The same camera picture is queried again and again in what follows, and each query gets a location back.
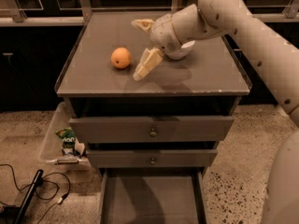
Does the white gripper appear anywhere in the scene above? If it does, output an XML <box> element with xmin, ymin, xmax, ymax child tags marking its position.
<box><xmin>131</xmin><ymin>14</ymin><xmax>181</xmax><ymax>81</ymax></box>

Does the orange fruit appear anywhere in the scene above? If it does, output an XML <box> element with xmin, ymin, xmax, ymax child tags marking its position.
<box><xmin>111</xmin><ymin>48</ymin><xmax>132</xmax><ymax>69</ymax></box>

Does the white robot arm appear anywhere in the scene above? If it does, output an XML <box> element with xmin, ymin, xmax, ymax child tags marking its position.
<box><xmin>132</xmin><ymin>0</ymin><xmax>299</xmax><ymax>224</ymax></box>

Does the grey drawer cabinet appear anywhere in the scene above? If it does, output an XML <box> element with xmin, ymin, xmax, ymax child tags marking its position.
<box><xmin>54</xmin><ymin>10</ymin><xmax>252</xmax><ymax>224</ymax></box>

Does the grey top drawer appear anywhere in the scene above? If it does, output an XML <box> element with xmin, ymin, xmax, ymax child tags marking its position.
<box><xmin>69</xmin><ymin>116</ymin><xmax>234</xmax><ymax>143</ymax></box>

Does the grey middle drawer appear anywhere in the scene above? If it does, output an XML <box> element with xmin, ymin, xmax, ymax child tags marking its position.
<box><xmin>87</xmin><ymin>149</ymin><xmax>217</xmax><ymax>168</ymax></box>

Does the grey open bottom drawer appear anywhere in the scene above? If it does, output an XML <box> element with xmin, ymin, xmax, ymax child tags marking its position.
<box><xmin>98</xmin><ymin>168</ymin><xmax>209</xmax><ymax>224</ymax></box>

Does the white ceramic bowl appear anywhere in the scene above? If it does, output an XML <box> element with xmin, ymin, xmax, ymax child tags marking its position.
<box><xmin>167</xmin><ymin>40</ymin><xmax>195</xmax><ymax>60</ymax></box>

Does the green snack bag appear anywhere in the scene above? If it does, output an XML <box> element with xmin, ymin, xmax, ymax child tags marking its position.
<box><xmin>55</xmin><ymin>127</ymin><xmax>76</xmax><ymax>155</ymax></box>

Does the clear plastic storage bin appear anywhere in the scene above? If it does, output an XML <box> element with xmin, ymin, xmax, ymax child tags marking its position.
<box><xmin>39</xmin><ymin>102</ymin><xmax>91</xmax><ymax>172</ymax></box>

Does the black bar device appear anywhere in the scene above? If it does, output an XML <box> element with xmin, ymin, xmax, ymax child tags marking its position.
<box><xmin>13</xmin><ymin>169</ymin><xmax>44</xmax><ymax>224</ymax></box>

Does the metal railing frame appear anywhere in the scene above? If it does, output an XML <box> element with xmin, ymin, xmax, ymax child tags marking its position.
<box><xmin>0</xmin><ymin>0</ymin><xmax>298</xmax><ymax>27</ymax></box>

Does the black cable on floor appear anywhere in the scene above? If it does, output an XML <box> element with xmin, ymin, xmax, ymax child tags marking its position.
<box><xmin>0</xmin><ymin>163</ymin><xmax>71</xmax><ymax>224</ymax></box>

